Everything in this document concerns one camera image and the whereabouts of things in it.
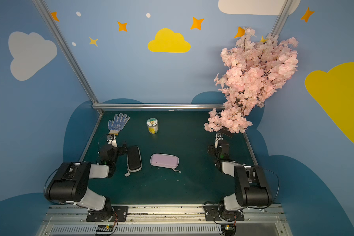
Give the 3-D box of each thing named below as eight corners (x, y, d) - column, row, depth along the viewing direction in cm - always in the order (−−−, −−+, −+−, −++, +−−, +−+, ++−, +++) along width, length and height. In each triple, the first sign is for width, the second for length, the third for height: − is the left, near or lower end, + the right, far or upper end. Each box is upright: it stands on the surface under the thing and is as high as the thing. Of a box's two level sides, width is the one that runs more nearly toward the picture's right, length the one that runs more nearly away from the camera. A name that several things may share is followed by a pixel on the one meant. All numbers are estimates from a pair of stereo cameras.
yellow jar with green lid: (147, 133, 108) (145, 127, 102) (149, 123, 115) (147, 117, 108) (157, 134, 108) (156, 127, 102) (158, 123, 115) (158, 117, 109)
